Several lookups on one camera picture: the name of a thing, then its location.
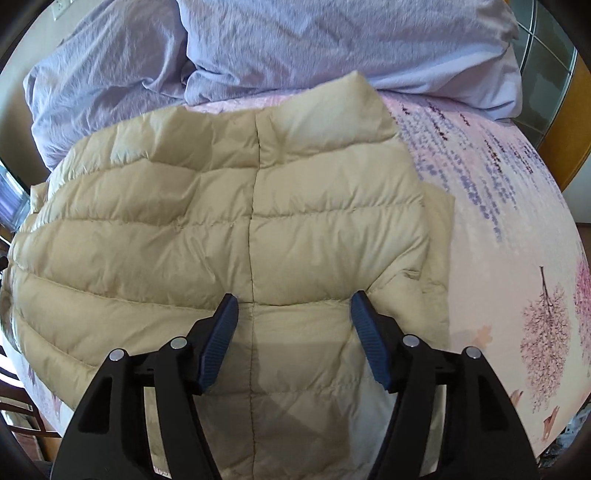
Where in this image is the wooden framed glass door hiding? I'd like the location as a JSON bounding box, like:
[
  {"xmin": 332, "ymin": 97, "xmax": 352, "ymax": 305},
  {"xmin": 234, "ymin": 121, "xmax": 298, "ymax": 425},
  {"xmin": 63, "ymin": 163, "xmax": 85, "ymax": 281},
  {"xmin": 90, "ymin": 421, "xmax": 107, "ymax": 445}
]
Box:
[{"xmin": 508, "ymin": 0, "xmax": 591, "ymax": 195}]

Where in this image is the pink floral printed bed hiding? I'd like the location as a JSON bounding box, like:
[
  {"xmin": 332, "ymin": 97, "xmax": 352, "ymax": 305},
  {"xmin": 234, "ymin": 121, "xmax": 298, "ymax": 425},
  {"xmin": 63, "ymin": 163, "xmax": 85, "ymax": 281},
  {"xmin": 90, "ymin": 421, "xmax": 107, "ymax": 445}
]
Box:
[{"xmin": 14, "ymin": 88, "xmax": 585, "ymax": 462}]

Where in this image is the dark framed window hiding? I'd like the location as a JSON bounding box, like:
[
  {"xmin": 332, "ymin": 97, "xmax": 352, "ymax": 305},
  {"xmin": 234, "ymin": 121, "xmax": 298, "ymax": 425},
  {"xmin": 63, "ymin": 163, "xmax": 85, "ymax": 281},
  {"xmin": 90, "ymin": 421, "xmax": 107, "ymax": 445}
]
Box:
[{"xmin": 0, "ymin": 161, "xmax": 29, "ymax": 234}]

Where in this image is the wide lavender pillow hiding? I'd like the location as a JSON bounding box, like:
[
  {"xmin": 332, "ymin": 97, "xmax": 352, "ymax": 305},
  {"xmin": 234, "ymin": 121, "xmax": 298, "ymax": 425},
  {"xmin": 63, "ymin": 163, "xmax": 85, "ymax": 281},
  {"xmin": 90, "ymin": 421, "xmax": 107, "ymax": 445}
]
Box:
[{"xmin": 23, "ymin": 0, "xmax": 205, "ymax": 169}]

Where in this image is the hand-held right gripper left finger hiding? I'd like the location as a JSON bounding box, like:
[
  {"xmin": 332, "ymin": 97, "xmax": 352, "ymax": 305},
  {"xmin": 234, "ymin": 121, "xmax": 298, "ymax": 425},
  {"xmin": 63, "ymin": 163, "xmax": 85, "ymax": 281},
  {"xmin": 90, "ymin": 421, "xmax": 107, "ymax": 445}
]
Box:
[{"xmin": 50, "ymin": 292, "xmax": 241, "ymax": 480}]

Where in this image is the cream puffer jacket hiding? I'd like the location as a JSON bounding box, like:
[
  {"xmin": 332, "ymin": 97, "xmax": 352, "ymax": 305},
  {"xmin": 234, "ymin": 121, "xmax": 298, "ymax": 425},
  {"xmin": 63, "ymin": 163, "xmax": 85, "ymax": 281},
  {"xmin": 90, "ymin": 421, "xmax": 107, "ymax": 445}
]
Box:
[{"xmin": 0, "ymin": 70, "xmax": 456, "ymax": 480}]

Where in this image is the plump lavender pillow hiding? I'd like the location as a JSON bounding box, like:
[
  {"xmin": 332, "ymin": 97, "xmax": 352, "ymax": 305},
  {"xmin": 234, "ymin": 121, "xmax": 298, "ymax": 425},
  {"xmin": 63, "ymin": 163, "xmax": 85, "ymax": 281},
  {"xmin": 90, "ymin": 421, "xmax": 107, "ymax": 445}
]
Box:
[{"xmin": 175, "ymin": 0, "xmax": 525, "ymax": 123}]

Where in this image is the dark wooden chair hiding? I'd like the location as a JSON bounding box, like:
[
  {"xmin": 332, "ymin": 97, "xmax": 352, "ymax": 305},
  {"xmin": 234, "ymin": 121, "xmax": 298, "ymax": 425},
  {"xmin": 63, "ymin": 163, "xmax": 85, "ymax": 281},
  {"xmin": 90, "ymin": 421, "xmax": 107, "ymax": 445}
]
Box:
[{"xmin": 0, "ymin": 342, "xmax": 52, "ymax": 462}]

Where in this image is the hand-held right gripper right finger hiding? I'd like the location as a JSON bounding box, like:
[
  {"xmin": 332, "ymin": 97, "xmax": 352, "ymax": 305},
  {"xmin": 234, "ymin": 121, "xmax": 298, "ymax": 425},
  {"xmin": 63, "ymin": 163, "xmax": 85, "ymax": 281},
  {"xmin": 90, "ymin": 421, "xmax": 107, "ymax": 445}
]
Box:
[{"xmin": 350, "ymin": 290, "xmax": 541, "ymax": 480}]

